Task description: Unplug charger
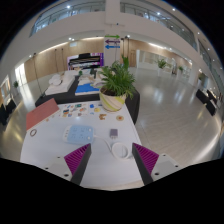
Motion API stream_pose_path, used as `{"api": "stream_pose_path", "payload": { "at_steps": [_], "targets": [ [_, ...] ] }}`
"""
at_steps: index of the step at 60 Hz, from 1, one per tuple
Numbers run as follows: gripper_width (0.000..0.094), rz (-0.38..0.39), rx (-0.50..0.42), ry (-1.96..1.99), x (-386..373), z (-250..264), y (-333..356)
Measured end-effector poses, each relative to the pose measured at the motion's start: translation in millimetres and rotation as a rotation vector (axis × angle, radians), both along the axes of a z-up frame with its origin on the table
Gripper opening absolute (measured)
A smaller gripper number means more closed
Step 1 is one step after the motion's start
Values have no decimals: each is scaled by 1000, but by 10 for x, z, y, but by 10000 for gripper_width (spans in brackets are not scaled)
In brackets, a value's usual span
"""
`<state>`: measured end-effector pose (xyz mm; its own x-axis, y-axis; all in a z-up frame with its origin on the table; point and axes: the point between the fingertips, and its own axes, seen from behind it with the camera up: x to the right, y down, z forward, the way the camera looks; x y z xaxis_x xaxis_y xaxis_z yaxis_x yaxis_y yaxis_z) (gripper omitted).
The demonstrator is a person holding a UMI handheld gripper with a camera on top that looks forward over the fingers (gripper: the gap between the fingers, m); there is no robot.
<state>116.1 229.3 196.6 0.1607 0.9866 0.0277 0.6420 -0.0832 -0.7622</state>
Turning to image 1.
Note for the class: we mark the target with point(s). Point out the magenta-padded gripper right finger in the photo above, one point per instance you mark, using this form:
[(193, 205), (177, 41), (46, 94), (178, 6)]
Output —
[(146, 158)]

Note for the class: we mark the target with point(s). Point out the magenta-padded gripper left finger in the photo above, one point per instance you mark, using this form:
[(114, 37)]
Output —
[(76, 158)]

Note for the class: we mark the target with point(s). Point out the purple-grey charger block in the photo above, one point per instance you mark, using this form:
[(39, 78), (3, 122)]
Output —
[(114, 134)]

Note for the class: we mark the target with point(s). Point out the round orange disc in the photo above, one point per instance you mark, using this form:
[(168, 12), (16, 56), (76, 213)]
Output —
[(120, 118)]

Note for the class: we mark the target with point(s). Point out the brown cookie-shaped piece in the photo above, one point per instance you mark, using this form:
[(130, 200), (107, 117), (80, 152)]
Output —
[(102, 116)]

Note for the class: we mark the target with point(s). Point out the red flat book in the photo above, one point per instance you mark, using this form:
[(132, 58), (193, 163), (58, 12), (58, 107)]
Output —
[(41, 113)]

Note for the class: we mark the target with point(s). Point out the black display platform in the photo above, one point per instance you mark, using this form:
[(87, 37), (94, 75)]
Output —
[(70, 98)]

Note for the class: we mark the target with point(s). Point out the potted plant in striped pot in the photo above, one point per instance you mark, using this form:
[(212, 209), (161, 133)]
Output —
[(113, 100)]

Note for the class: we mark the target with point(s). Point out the group of black chairs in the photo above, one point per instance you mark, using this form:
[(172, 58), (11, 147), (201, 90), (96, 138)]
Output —
[(208, 101), (6, 111)]

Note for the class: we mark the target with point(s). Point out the black floor lamp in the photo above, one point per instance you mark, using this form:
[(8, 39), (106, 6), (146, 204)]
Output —
[(36, 75)]

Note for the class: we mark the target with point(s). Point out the small green background plant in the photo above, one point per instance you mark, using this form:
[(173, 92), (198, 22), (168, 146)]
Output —
[(15, 84)]

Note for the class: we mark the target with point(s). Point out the black piano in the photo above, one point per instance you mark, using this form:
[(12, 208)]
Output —
[(85, 61)]

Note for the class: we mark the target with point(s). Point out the direction sign with arrows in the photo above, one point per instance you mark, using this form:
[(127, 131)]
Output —
[(112, 42)]

